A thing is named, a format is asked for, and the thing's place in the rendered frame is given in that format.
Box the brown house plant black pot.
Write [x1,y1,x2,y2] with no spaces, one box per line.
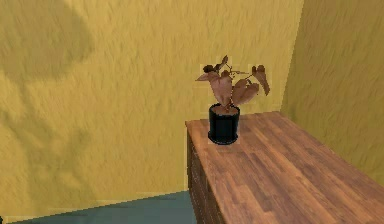
[195,55,271,146]

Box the brown wooden chest of drawers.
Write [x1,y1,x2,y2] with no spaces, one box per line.
[185,110,384,224]

